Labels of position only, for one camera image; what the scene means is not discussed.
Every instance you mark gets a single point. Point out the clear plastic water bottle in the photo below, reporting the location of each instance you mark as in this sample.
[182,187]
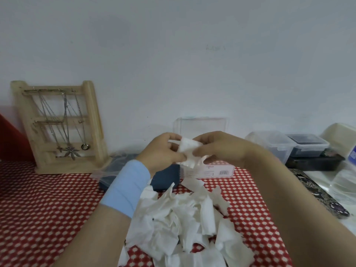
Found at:
[345,183]

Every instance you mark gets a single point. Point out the person's right forearm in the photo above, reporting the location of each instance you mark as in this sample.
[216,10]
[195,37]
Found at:
[300,214]

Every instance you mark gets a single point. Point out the person's left forearm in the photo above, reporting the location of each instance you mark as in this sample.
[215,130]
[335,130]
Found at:
[94,236]

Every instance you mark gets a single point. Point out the clear plastic bag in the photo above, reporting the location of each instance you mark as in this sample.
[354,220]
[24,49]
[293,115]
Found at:
[108,170]

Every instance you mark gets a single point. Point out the clear cotton pad box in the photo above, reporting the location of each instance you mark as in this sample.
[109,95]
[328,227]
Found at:
[200,126]

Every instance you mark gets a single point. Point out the light blue wristband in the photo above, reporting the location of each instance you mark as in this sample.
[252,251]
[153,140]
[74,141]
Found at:
[125,189]

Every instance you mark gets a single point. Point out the pile of white cotton pads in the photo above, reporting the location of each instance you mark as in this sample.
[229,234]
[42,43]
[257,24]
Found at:
[183,219]

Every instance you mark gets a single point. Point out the phone with patterned case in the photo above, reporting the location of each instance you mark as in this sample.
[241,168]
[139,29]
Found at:
[319,191]

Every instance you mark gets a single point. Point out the clear container with black contents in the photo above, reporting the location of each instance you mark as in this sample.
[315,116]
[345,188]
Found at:
[308,143]

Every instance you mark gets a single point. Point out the clear lidded plastic container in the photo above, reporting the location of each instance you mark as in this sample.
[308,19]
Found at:
[274,141]

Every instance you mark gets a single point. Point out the wooden jewelry stand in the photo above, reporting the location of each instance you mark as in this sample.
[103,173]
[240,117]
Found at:
[96,122]

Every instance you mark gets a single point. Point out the red framed mirror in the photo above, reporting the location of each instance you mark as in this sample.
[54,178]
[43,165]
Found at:
[12,144]

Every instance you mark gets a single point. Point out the red checkered tablecloth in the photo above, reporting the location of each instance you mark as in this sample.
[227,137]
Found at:
[41,214]

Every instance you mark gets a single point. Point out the person's right hand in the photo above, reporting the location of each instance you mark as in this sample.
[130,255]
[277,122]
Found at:
[230,150]

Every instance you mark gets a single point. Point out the black tray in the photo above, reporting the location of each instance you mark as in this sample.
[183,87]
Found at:
[314,163]

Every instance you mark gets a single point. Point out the person's left hand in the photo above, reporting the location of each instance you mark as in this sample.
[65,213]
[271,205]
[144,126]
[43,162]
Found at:
[160,155]

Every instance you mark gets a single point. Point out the beige plastic tub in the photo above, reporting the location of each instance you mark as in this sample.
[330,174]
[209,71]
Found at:
[338,134]

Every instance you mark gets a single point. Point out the white cloth square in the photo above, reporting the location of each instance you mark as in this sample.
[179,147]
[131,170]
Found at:
[187,147]

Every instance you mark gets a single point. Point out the dark blue pouch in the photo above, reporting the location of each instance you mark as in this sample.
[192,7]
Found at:
[167,177]

